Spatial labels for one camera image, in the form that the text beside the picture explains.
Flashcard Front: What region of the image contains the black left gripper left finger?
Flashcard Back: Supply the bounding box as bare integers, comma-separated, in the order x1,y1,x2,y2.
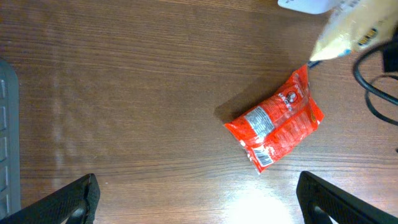
1,174,100,224

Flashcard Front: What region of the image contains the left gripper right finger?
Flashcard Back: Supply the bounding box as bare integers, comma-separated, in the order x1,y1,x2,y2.
296,171,397,224

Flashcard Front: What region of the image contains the orange snack bag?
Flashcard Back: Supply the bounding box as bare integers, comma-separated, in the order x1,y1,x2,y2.
224,64,324,173

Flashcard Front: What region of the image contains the pale yellow snack bag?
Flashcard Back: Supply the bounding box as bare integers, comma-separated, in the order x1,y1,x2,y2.
308,0,397,67

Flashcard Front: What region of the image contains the white barcode scanner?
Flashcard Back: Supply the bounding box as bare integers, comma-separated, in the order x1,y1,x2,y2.
277,0,340,14

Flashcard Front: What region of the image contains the dark grey plastic basket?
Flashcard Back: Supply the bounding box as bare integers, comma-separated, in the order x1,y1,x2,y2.
1,59,21,219

